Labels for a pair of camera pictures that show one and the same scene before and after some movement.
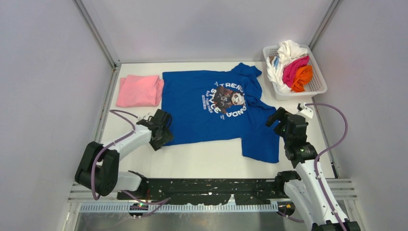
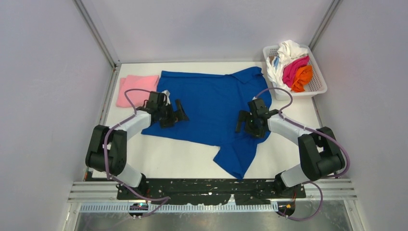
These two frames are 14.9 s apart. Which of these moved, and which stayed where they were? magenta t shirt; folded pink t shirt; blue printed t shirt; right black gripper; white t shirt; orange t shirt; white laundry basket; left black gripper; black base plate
Moved: left black gripper; blue printed t shirt; right black gripper
Stayed: magenta t shirt; white t shirt; white laundry basket; black base plate; folded pink t shirt; orange t shirt
